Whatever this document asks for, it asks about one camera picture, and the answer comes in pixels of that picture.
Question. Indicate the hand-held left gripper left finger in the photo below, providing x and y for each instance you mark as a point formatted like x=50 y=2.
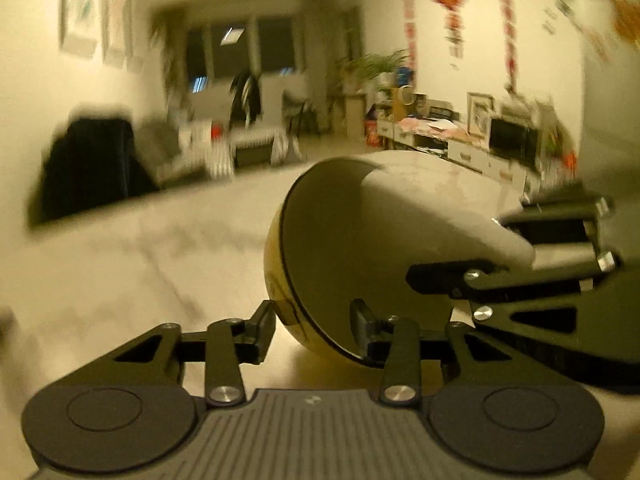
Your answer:
x=262 y=330

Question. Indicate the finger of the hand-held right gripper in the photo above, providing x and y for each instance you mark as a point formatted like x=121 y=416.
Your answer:
x=550 y=210
x=435 y=280

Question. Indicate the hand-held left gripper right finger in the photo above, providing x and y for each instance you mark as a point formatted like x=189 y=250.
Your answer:
x=364 y=327

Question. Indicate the white sponge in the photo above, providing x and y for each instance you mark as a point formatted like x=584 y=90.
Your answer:
x=440 y=210

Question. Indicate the black microwave oven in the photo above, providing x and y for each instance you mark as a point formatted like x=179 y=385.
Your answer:
x=515 y=137

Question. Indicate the white printer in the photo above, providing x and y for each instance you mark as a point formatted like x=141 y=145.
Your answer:
x=525 y=109

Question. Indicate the white low cabinet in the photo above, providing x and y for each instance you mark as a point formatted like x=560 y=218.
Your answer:
x=450 y=152

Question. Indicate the framed bear picture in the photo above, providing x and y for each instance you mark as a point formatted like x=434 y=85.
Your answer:
x=481 y=115

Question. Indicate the white refrigerator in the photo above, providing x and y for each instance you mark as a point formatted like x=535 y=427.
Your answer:
x=612 y=110

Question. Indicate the pink cloth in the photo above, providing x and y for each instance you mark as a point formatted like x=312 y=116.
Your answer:
x=430 y=127

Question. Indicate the round table mirror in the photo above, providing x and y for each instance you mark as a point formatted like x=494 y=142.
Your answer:
x=406 y=100

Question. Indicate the checked ottoman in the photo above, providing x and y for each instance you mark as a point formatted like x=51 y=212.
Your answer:
x=260 y=147

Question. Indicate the white deer pillow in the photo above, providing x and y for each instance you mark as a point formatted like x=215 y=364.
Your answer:
x=197 y=139

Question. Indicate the grey sofa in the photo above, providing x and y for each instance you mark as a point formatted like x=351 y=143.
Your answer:
x=160 y=150

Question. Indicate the dark wooden chair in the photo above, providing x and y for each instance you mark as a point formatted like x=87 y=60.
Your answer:
x=300 y=110

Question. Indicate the potted green plant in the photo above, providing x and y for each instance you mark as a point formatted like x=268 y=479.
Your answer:
x=372 y=65

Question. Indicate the red knot ornament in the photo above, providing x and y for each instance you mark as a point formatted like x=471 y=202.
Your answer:
x=452 y=5

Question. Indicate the dark jackets on rack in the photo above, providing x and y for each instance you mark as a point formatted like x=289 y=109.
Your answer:
x=246 y=97

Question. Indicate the patterned curtain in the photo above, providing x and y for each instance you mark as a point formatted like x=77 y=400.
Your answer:
x=316 y=60
x=167 y=60

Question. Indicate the window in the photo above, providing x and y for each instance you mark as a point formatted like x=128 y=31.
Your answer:
x=240 y=55

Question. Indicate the framed wall picture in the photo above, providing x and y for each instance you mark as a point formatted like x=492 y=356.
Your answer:
x=114 y=20
x=132 y=35
x=80 y=5

